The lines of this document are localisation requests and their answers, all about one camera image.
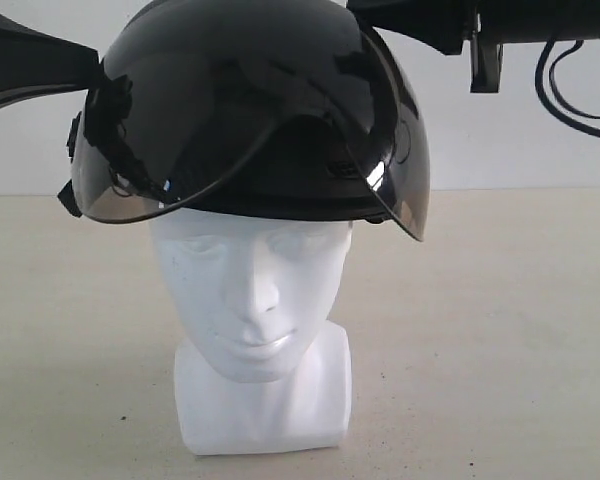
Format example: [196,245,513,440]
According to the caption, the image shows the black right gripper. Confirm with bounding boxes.
[346,0,600,93]

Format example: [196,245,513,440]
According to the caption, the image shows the black helmet with dark visor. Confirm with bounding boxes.
[58,1,430,239]

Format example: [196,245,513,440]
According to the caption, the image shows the white mannequin head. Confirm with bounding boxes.
[150,209,352,456]

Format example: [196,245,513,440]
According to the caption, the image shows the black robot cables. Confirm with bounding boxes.
[531,38,600,142]

